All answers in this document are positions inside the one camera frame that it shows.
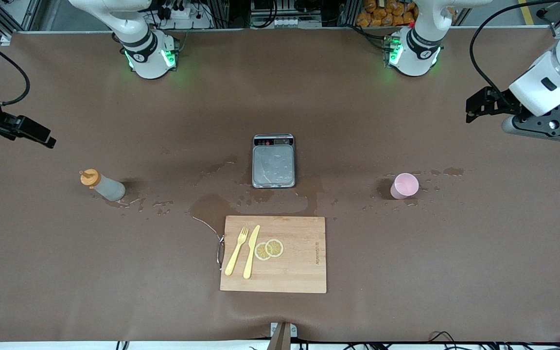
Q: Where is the sauce bottle with orange cap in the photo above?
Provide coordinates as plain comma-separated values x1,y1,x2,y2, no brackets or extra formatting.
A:
80,169,126,202

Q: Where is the pink plastic cup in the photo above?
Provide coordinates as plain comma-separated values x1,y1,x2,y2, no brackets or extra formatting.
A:
390,173,420,200

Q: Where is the bag of orange snacks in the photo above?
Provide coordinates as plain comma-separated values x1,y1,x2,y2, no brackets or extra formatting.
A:
356,0,419,27

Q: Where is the brown table mat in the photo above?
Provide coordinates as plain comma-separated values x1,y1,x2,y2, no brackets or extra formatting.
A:
0,27,560,343

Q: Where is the white power strip with plugs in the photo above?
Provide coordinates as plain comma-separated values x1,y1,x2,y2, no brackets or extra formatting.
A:
161,5,212,30

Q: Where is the silver kitchen scale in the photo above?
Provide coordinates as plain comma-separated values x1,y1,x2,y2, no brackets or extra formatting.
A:
252,134,296,189

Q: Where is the long white power strip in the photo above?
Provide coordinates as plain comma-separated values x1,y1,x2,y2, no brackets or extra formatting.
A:
251,17,322,29

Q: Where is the wooden cutting board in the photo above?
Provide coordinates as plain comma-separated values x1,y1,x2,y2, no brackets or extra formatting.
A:
220,215,328,294

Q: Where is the yellow plastic fork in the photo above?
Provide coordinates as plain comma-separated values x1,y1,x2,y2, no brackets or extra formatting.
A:
225,227,250,277

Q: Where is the yellow plastic knife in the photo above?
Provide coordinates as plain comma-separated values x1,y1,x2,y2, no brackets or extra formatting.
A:
243,225,261,280

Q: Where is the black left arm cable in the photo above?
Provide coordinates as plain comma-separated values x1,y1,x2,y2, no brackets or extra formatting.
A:
470,0,560,103

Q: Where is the thin silver cord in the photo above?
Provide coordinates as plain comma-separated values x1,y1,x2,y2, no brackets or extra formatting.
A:
191,214,224,240

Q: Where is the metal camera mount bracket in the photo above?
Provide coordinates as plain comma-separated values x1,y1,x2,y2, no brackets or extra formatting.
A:
266,322,298,350

